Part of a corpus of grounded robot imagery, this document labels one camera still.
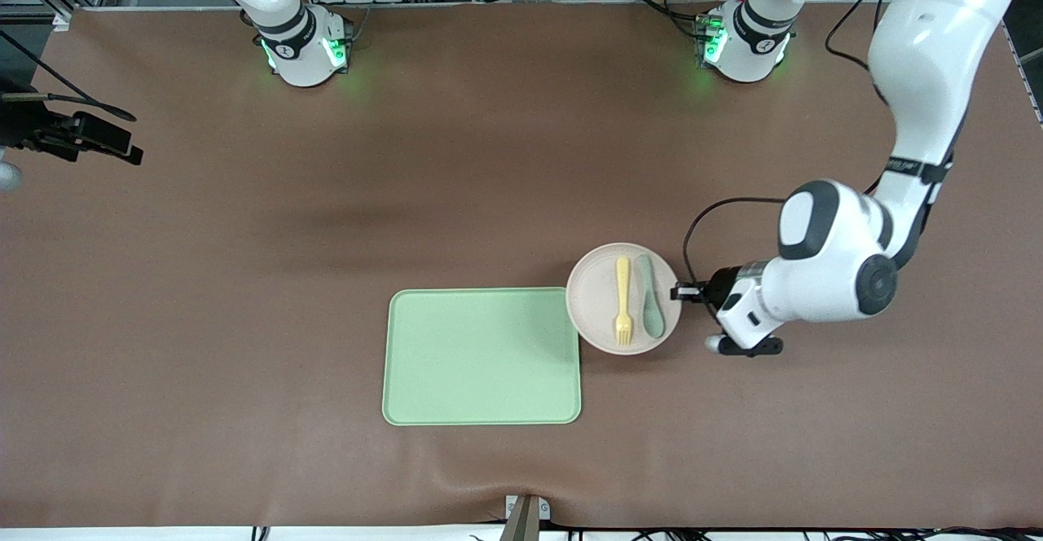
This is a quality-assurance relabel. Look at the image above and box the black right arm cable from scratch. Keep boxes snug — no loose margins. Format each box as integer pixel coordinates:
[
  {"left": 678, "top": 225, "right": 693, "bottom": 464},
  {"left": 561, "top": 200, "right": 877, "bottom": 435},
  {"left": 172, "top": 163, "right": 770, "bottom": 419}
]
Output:
[{"left": 0, "top": 30, "right": 138, "bottom": 122}]

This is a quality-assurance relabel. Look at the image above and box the round pale plate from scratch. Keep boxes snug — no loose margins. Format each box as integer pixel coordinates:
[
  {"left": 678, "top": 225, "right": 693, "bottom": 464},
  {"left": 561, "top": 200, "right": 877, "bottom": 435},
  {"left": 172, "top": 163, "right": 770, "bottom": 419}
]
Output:
[{"left": 566, "top": 243, "right": 682, "bottom": 356}]

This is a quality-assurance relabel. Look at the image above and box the yellow plastic fork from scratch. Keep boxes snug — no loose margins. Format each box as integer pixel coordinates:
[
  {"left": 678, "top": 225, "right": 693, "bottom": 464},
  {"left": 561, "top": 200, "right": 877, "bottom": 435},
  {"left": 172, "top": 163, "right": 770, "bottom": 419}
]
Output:
[{"left": 614, "top": 257, "right": 634, "bottom": 347}]

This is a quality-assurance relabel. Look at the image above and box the brown table mat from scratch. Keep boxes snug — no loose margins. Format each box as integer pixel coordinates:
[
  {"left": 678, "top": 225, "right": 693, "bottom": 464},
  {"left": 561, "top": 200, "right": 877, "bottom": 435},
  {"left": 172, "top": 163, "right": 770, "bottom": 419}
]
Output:
[{"left": 0, "top": 0, "right": 1043, "bottom": 530}]

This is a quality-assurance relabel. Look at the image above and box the light green rectangular tray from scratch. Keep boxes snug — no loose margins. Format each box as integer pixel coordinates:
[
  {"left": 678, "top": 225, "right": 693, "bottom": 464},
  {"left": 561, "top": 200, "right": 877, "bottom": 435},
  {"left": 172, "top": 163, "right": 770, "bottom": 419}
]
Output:
[{"left": 382, "top": 287, "right": 583, "bottom": 427}]

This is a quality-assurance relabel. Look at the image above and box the metal table clamp bracket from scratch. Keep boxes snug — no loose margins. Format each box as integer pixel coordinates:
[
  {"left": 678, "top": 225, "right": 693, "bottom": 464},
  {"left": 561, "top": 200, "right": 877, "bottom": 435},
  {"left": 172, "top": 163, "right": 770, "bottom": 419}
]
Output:
[{"left": 504, "top": 494, "right": 552, "bottom": 541}]

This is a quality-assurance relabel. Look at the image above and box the green plastic spoon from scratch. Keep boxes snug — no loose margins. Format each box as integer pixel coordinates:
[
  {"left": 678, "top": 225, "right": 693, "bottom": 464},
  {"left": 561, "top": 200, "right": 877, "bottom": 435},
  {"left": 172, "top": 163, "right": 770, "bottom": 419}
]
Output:
[{"left": 636, "top": 254, "right": 667, "bottom": 339}]

